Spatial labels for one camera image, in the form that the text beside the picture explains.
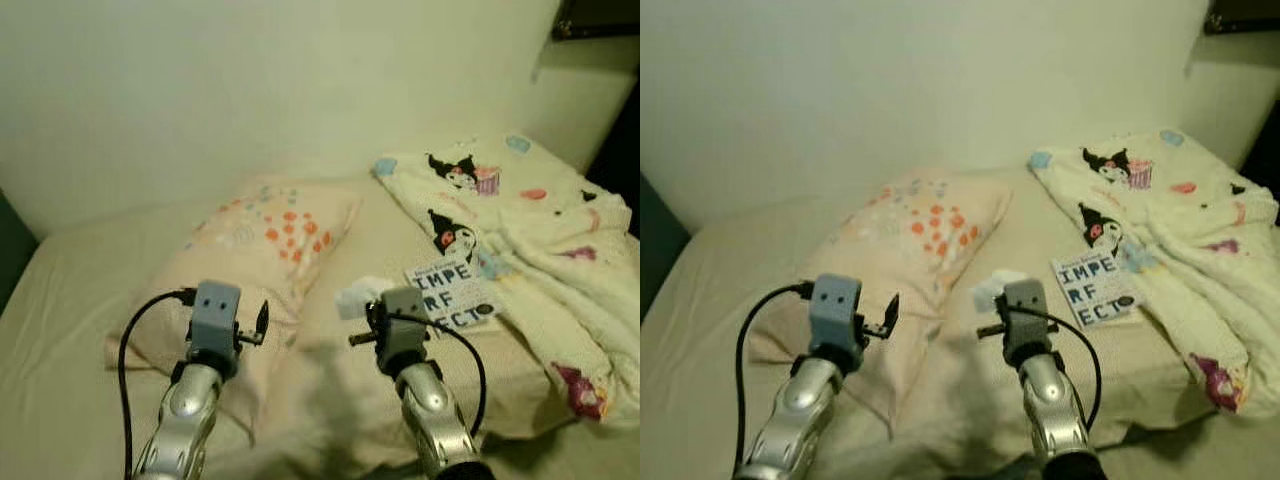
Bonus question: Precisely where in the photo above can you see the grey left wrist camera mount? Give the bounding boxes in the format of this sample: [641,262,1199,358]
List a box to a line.
[187,281,243,363]
[808,274,863,361]

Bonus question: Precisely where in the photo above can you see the dark wall shelf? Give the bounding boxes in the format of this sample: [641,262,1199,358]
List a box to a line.
[552,0,641,41]
[1205,0,1280,36]

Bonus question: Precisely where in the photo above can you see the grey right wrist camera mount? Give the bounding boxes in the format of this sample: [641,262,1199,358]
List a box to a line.
[1000,279,1049,361]
[380,287,433,366]

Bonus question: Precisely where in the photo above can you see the pink patterned pillow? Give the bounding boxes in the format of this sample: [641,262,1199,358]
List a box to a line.
[105,178,363,441]
[748,172,1011,426]

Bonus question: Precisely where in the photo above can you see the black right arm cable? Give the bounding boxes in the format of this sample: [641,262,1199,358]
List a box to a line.
[1010,305,1104,431]
[390,312,488,441]

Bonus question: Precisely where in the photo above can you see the beige sheeted mattress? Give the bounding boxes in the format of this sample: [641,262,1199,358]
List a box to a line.
[0,170,641,480]
[640,165,1280,480]

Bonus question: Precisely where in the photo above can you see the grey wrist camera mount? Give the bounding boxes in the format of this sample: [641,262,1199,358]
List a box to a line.
[1000,279,1049,361]
[808,274,863,361]
[187,281,243,363]
[380,287,433,366]

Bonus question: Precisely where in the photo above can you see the white book blue letters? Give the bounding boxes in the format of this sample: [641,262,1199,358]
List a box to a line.
[1050,250,1144,329]
[404,257,498,333]

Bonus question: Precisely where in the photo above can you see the teal padded headboard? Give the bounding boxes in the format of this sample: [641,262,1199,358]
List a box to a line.
[0,190,41,316]
[640,175,693,321]

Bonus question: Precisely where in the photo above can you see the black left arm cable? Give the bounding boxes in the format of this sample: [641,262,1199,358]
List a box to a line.
[118,288,198,480]
[735,282,816,471]

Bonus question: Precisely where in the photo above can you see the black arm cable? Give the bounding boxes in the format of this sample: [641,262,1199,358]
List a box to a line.
[1010,305,1104,431]
[118,288,198,480]
[390,312,488,441]
[735,282,816,471]

